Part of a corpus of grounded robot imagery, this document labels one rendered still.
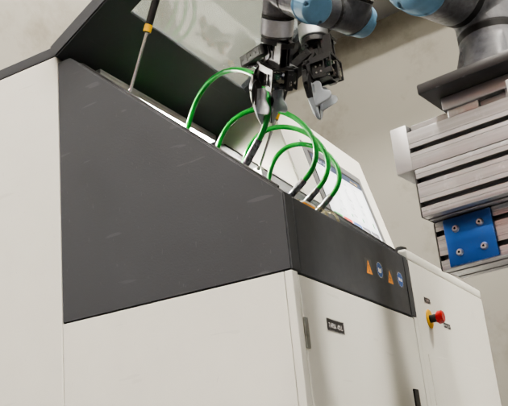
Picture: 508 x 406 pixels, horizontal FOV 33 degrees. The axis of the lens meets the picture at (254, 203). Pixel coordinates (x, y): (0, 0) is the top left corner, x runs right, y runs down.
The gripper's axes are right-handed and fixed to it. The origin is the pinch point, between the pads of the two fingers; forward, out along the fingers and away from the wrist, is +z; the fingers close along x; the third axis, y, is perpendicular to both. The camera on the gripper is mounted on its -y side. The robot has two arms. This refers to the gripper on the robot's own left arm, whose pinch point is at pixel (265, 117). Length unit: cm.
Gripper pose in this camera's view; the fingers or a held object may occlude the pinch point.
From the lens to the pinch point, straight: 203.9
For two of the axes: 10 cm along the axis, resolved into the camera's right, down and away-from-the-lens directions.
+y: 5.0, 3.9, -7.7
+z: -0.7, 9.1, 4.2
